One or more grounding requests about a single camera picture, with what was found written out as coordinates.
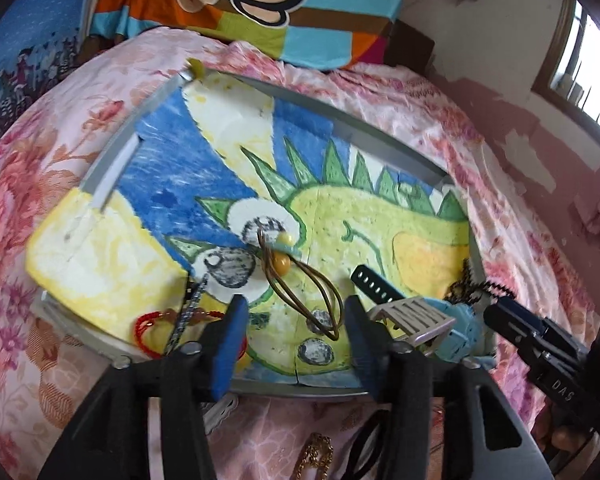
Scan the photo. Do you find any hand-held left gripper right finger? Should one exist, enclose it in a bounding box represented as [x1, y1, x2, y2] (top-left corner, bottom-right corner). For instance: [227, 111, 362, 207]
[344, 296, 556, 480]

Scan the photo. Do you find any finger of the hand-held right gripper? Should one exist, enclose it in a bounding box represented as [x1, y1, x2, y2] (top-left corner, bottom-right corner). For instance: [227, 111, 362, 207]
[482, 302, 548, 363]
[500, 297, 588, 356]

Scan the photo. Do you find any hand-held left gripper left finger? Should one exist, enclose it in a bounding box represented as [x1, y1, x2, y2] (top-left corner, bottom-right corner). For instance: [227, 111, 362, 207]
[37, 294, 251, 480]

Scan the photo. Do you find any light blue smartwatch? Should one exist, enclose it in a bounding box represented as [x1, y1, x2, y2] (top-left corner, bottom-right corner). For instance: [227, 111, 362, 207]
[420, 297, 496, 368]

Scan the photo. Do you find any black white braided cord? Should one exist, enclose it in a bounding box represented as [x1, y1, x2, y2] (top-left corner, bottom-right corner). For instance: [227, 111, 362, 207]
[167, 272, 211, 356]

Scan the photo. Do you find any grey ribbed hair clip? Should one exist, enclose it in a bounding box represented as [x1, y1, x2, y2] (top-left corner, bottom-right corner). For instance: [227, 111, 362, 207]
[367, 297, 458, 348]

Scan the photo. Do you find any black perforated strap watch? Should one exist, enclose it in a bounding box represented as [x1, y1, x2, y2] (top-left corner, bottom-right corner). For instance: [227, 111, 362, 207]
[350, 264, 406, 306]

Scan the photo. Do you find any red cord bracelet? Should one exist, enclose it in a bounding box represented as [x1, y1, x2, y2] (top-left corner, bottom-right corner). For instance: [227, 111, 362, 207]
[132, 307, 248, 361]

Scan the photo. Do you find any brown hair tie yellow bead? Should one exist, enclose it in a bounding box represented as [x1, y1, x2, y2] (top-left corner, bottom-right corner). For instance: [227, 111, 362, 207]
[255, 220, 343, 343]

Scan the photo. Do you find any grey box with dinosaur drawing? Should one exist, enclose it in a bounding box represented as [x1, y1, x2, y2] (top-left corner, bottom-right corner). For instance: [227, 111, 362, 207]
[27, 60, 498, 401]

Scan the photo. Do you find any person's right hand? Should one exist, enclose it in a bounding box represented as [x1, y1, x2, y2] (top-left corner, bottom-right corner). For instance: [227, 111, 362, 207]
[532, 402, 593, 463]

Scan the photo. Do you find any pink floral bed sheet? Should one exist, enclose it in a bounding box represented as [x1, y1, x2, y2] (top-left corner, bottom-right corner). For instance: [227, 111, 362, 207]
[0, 25, 600, 480]

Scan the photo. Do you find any dark brown headboard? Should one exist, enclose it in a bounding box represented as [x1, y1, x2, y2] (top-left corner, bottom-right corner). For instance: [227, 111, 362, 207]
[385, 22, 436, 73]

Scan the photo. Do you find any striped monkey print blanket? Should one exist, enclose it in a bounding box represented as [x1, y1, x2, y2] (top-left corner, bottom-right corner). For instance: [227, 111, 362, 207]
[90, 0, 423, 68]

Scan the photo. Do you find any blue dotted fabric wardrobe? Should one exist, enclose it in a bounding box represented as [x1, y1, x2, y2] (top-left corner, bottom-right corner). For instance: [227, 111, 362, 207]
[0, 0, 103, 146]

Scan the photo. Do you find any black hair tie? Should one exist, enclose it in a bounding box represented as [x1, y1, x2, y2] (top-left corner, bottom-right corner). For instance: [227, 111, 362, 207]
[337, 410, 388, 480]

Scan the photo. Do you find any gold chain necklace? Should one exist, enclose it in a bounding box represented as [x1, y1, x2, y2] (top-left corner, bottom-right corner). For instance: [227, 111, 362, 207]
[292, 432, 333, 480]

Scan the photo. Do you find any wooden frame window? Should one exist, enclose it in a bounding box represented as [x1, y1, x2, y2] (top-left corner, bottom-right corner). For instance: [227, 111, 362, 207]
[530, 0, 600, 141]

